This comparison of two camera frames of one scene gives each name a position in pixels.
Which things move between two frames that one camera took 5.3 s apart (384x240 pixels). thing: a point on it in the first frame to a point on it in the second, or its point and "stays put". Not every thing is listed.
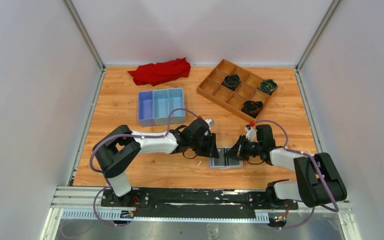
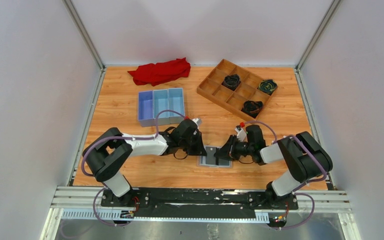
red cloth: x=162 y=73 stays put
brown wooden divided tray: x=212 y=87 stays put
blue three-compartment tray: x=154 y=106 stays put
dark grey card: x=232 y=161 to x=223 y=162
